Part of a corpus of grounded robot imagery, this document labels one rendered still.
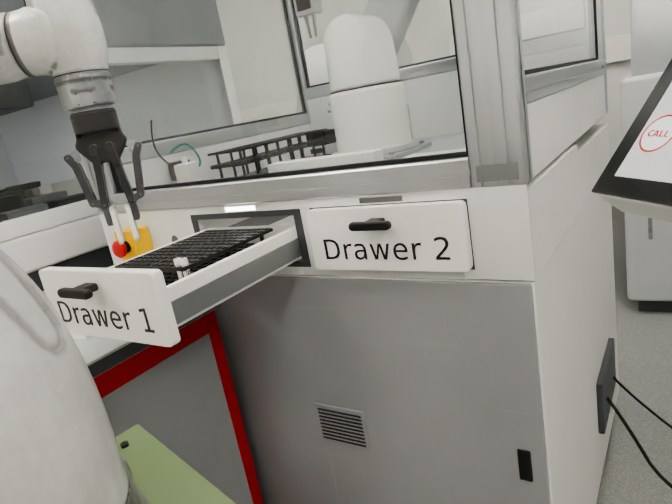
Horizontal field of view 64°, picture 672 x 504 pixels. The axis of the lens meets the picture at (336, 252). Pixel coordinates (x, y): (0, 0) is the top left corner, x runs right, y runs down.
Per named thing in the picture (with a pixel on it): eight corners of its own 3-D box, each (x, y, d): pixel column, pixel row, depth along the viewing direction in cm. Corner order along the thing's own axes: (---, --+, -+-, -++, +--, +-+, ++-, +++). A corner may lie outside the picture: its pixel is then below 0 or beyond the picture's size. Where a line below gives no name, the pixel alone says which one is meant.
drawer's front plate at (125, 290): (172, 348, 74) (151, 273, 71) (58, 331, 90) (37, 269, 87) (182, 342, 75) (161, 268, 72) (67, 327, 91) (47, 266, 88)
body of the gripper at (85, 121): (61, 113, 87) (78, 169, 90) (115, 104, 89) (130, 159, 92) (70, 114, 94) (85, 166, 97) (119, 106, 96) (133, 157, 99)
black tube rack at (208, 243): (193, 305, 84) (183, 267, 82) (124, 300, 94) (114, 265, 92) (279, 260, 102) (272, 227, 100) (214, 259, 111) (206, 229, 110)
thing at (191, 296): (172, 331, 75) (160, 291, 74) (70, 319, 90) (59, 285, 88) (324, 245, 107) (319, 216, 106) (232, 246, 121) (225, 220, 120)
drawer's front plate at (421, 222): (470, 272, 81) (462, 202, 79) (316, 269, 97) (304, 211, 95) (473, 268, 83) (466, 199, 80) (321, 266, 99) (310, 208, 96)
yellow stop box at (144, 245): (138, 262, 120) (129, 231, 118) (119, 262, 124) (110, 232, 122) (156, 255, 124) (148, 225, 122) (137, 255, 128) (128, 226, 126)
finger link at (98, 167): (98, 144, 91) (89, 145, 91) (108, 209, 94) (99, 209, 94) (101, 144, 95) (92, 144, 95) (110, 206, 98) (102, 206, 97)
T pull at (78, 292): (87, 300, 75) (84, 291, 74) (58, 298, 79) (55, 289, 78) (109, 291, 77) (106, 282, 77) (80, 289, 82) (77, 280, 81)
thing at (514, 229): (535, 281, 78) (527, 184, 75) (115, 270, 135) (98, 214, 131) (610, 163, 154) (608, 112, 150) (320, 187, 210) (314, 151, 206)
